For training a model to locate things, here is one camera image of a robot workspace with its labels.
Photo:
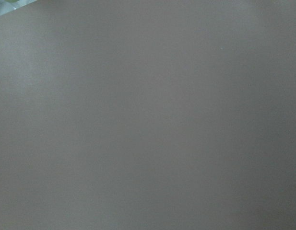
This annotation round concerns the blurred white side table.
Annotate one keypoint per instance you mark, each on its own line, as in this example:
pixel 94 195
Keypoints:
pixel 7 6

